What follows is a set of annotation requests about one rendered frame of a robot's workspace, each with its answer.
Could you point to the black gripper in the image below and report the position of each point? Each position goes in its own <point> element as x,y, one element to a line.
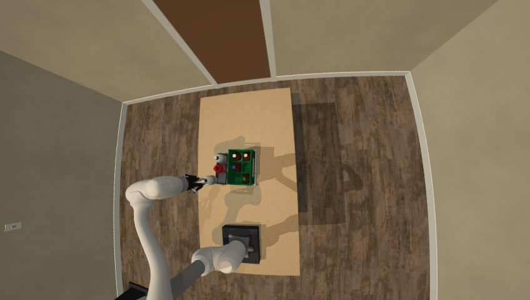
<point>193,184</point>

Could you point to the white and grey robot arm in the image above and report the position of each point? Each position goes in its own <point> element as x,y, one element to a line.
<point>227,257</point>

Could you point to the brown bottle with blue cap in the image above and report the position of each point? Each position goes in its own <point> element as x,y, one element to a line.
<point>237,167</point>

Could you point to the red bottle with pale label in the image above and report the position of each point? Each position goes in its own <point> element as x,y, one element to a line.
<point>220,168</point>

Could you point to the white bottle with grey label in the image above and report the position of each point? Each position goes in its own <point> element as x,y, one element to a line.
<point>219,158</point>
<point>210,180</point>

